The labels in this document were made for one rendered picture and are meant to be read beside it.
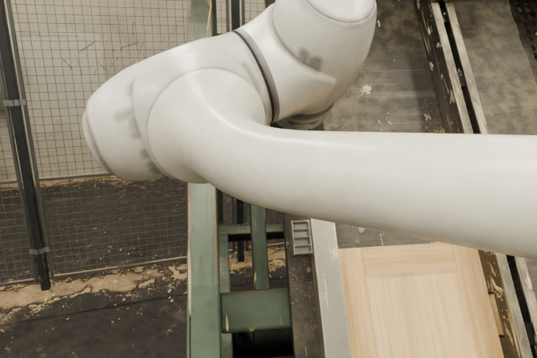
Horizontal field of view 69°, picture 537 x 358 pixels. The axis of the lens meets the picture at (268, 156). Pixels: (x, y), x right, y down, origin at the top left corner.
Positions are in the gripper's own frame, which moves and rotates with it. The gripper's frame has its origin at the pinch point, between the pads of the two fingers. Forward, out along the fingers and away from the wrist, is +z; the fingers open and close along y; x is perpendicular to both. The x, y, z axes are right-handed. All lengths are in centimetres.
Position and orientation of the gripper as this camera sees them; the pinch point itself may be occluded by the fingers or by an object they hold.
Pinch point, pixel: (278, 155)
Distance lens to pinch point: 72.2
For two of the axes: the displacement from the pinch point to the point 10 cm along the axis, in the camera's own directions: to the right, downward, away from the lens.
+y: 0.7, 9.4, -3.4
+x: 9.9, -0.3, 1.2
